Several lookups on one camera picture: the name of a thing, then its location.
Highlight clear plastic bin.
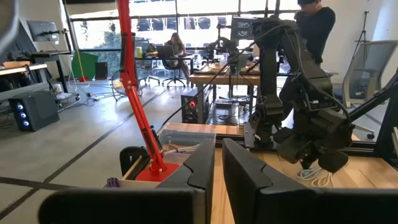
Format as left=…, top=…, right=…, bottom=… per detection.
left=155, top=128, right=218, bottom=156

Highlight purple USB cable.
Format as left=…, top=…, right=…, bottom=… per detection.
left=106, top=176, right=121, bottom=189

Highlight dark monitor on workbench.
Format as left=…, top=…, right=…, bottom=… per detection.
left=231, top=16, right=259, bottom=42

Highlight red lamp stand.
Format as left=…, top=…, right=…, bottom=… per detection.
left=116, top=0, right=180, bottom=183

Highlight grey laptop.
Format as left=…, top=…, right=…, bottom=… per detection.
left=155, top=45, right=175, bottom=58

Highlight cream USB cable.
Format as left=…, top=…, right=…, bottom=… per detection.
left=306, top=167, right=335, bottom=188

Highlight grey monitor on arm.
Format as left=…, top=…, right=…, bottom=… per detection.
left=26, top=20, right=60, bottom=44

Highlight person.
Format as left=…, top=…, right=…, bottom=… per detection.
left=278, top=0, right=337, bottom=121
left=164, top=32, right=191, bottom=80

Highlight black computer tower red light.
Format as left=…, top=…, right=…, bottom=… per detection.
left=180, top=88, right=203, bottom=124

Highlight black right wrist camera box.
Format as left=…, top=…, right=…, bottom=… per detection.
left=317, top=148, right=349, bottom=174

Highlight black computer tower blue lights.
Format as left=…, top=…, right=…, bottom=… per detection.
left=8, top=90, right=60, bottom=132

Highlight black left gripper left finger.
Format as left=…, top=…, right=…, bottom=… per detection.
left=37, top=138, right=216, bottom=224

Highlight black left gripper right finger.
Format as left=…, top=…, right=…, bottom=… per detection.
left=221, top=138, right=398, bottom=224

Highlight pale grey USB cable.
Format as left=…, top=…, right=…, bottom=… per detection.
left=295, top=167, right=321, bottom=183

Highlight grey office chair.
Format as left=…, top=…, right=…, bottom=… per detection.
left=334, top=39, right=398, bottom=140

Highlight green panel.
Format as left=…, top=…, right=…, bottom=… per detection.
left=71, top=50, right=100, bottom=80

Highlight black office desk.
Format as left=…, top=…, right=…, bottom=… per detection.
left=134, top=53, right=199, bottom=86

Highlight wooden top desk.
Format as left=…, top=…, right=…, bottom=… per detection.
left=0, top=51, right=73, bottom=103

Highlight wooden workbench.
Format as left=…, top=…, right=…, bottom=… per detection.
left=188, top=62, right=340, bottom=125

